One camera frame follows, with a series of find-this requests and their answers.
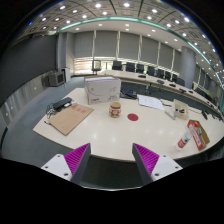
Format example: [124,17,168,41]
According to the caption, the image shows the black office chairs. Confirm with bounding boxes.
[111,59,188,87]

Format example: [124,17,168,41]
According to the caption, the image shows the black cable bundle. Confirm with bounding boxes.
[44,103,56,120]

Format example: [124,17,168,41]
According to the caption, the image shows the black laptop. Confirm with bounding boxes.
[120,87,138,100]

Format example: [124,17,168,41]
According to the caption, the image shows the red flowered mug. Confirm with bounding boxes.
[108,101,122,119]

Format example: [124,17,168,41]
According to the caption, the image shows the white copy paper carton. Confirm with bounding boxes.
[84,75,122,106]

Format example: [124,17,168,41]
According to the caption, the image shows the brown paper envelope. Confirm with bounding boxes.
[48,103,95,136]

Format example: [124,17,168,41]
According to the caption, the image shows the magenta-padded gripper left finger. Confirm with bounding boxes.
[41,142,92,185]

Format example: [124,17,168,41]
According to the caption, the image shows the black power adapter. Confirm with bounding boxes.
[52,96,74,111]

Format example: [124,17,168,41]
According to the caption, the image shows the flat round red coaster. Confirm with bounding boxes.
[127,113,139,122]

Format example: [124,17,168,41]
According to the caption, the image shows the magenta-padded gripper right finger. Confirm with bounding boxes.
[132,143,183,185]

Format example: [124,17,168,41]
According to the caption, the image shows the small white cardboard box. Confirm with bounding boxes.
[172,98,190,120]

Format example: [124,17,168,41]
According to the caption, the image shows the open red cardboard box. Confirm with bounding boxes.
[186,119,211,151]

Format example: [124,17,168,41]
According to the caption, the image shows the grey box monitor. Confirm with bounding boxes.
[48,70,66,88]

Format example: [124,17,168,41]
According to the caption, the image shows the white printed paper sheet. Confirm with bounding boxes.
[137,94,165,111]

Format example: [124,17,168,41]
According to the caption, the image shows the clear red-capped water bottle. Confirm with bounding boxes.
[175,130,193,152]

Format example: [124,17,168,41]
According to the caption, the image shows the white power strip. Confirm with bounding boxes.
[164,109,177,120]

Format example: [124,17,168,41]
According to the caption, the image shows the long curved conference desk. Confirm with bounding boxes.
[99,69,222,118]

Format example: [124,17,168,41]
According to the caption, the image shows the round ceiling lights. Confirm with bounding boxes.
[28,1,224,73]

